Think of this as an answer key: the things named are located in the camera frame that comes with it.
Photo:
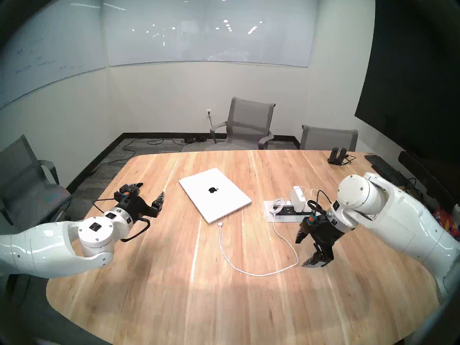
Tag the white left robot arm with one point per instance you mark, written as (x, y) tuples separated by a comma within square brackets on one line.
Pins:
[(54, 247)]

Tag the large black wall screen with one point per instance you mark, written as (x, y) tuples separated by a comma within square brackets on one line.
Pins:
[(406, 78)]

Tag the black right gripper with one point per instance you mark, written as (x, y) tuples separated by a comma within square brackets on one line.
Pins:
[(323, 233)]

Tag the black keyboard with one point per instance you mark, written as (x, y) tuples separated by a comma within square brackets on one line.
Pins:
[(384, 169)]

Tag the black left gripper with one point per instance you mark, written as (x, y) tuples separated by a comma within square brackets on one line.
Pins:
[(138, 206)]

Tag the wide blank glass whiteboard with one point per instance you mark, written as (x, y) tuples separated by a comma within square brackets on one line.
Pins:
[(212, 31)]

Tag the grey mesh office chair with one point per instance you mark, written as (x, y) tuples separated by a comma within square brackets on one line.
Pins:
[(249, 116), (329, 139), (25, 186)]

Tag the glass whiteboard with blue writing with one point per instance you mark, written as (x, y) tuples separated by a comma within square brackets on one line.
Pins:
[(43, 46)]

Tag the black video sound bar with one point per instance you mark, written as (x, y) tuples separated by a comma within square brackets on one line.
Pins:
[(427, 179)]

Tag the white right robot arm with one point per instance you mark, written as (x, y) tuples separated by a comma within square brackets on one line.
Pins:
[(406, 218)]

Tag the silver closed MacBook laptop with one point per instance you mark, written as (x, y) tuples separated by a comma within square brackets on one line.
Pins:
[(219, 204)]

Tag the grey tabletop power outlet plate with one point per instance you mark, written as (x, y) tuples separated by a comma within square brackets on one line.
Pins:
[(267, 211)]

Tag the white square power adapter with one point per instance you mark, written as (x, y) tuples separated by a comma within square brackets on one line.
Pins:
[(297, 197)]

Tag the black controller charging dock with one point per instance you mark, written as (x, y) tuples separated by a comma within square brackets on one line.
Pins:
[(337, 156)]

